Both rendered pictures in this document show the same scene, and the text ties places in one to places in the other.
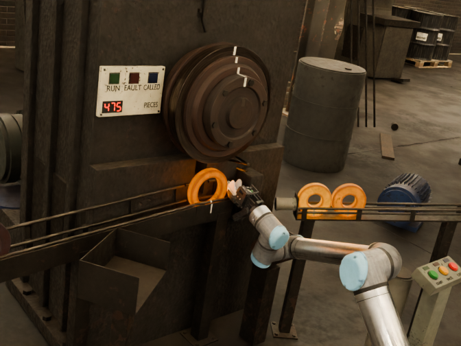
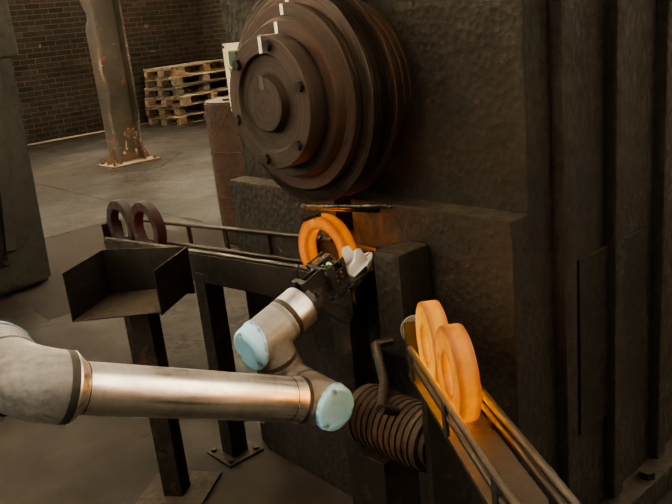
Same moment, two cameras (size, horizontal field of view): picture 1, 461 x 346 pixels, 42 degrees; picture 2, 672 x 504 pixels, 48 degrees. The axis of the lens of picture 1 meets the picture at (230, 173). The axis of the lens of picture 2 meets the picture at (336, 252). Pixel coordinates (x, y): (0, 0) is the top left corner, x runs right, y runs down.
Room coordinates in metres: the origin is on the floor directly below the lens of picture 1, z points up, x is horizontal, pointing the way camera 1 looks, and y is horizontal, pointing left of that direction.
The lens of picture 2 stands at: (2.36, -1.62, 1.27)
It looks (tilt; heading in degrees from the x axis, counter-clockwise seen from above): 17 degrees down; 92
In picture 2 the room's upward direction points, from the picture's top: 6 degrees counter-clockwise
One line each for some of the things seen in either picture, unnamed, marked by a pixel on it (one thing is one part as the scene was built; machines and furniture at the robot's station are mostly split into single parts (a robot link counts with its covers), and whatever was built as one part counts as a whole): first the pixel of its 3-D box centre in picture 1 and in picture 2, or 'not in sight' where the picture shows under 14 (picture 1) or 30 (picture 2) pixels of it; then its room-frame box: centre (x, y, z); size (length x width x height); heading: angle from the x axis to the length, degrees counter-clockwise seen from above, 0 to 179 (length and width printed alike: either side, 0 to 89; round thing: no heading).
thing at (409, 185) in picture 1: (406, 198); not in sight; (4.09, -1.30, 0.17); 0.57 x 0.31 x 0.34; 152
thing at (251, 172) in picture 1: (245, 195); (406, 298); (2.44, -0.08, 0.68); 0.11 x 0.08 x 0.24; 42
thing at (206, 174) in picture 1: (207, 189); (327, 252); (2.27, 0.08, 0.75); 0.18 x 0.03 x 0.18; 131
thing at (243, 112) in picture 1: (237, 112); (274, 102); (2.20, 0.01, 1.11); 0.28 x 0.06 x 0.28; 132
